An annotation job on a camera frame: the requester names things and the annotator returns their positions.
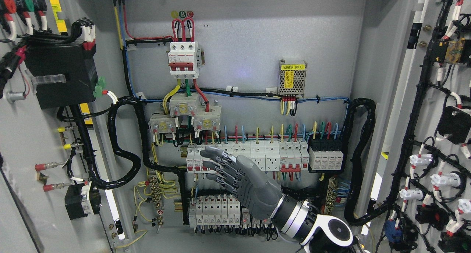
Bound lower row relays and breakers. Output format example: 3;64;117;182
188;195;276;236

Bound metal mesh power supply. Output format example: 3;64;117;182
278;59;307;96

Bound black selector switch rear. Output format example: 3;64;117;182
64;183;101;220

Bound grey cabinet door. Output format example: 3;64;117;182
348;0;471;253
1;0;134;253

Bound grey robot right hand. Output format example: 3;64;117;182
201;146;284;220

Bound three current transformers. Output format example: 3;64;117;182
149;93;222;136

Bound black surge protector block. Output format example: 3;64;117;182
308;137;345;174

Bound black right cable conduit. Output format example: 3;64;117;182
344;97;390;227

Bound black cable conduit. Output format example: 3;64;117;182
106;96;188;226
344;97;390;227

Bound brass ground terminal bar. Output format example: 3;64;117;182
149;173;164;234

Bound black meter rear housing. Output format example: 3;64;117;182
25;44;98;109

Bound black left cable conduit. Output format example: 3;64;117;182
106;96;188;226

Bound red white main breaker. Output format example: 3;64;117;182
168;42;202;79

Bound upper row circuit breakers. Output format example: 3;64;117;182
186;139;309;173

